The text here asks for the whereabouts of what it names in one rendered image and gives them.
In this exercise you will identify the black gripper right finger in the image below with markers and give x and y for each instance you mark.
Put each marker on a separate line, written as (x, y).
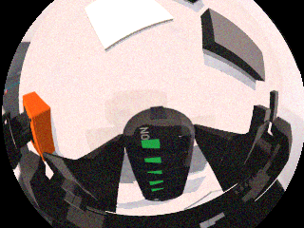
(227, 152)

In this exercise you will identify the dark grey controller unit with white label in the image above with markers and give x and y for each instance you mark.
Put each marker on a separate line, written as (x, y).
(159, 143)

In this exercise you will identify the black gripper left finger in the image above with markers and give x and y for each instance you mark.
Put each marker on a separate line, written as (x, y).
(98, 172)

